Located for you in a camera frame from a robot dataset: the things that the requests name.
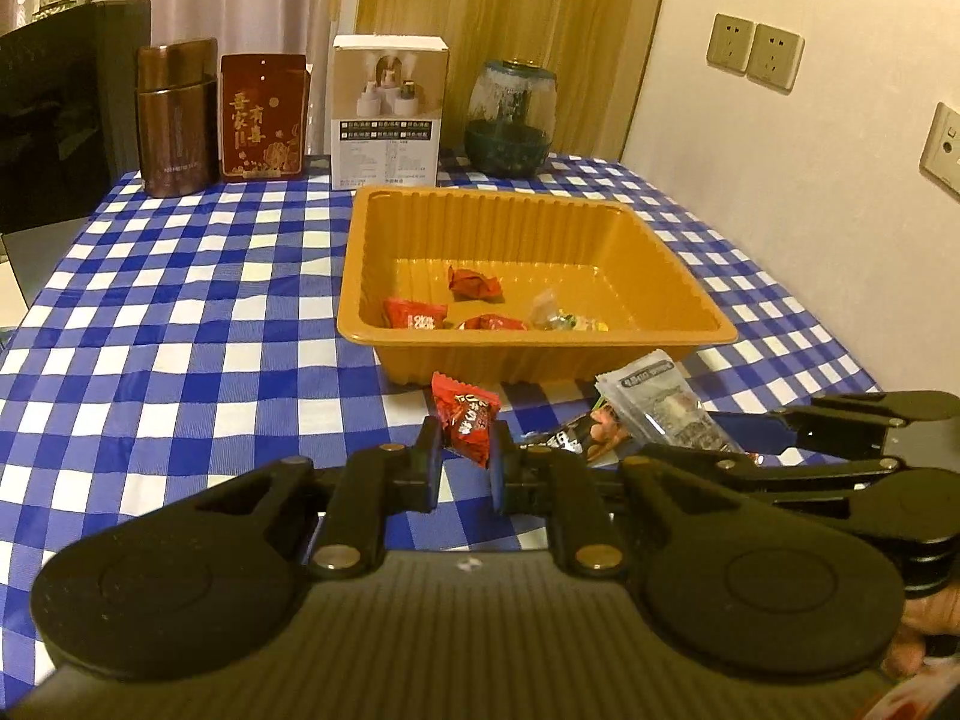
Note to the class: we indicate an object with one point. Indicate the left beige wall socket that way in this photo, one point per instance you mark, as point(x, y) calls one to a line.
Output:
point(730, 43)

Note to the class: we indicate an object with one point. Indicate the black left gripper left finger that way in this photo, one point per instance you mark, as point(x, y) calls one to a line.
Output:
point(375, 484)

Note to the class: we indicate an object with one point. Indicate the beige wall socket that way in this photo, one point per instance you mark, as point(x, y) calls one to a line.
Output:
point(730, 43)
point(775, 57)

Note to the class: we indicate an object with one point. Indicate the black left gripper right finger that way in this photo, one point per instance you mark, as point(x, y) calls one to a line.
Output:
point(553, 484)

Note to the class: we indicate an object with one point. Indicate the red gold gift box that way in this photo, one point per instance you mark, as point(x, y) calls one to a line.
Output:
point(264, 102)

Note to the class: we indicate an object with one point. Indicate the green black nut packet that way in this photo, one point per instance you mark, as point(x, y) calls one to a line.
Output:
point(590, 436)

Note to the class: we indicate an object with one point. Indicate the beige network wall plate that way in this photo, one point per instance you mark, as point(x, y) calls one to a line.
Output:
point(940, 160)

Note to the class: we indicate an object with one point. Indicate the white humidifier box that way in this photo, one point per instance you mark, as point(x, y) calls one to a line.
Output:
point(386, 97)

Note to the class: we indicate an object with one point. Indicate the green glass terrarium jar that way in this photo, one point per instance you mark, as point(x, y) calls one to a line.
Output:
point(511, 118)

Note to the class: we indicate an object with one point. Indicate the orange plastic tray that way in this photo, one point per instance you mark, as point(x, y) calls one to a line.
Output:
point(598, 256)

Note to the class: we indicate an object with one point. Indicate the small orange red candy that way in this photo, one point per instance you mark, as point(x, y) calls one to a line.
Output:
point(492, 322)

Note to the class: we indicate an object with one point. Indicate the right human hand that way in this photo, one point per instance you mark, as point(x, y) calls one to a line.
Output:
point(922, 619)

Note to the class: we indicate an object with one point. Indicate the brown metal canister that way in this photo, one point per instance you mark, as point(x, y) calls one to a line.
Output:
point(177, 117)

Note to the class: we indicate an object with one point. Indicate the clear amber candy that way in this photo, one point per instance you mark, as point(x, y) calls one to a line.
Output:
point(545, 313)

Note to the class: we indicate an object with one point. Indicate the clear pastry packet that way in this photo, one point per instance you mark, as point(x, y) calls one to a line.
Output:
point(657, 406)

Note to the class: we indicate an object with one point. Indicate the right beige wall socket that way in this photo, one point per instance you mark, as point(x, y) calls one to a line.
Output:
point(775, 57)

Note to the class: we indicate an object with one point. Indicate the small red candy packet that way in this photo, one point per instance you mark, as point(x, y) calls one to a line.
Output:
point(466, 414)

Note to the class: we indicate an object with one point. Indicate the yellow green candy packet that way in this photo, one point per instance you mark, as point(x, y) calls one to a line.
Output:
point(575, 323)

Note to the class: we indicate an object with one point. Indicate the large red candy packet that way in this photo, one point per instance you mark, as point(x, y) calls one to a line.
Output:
point(471, 285)

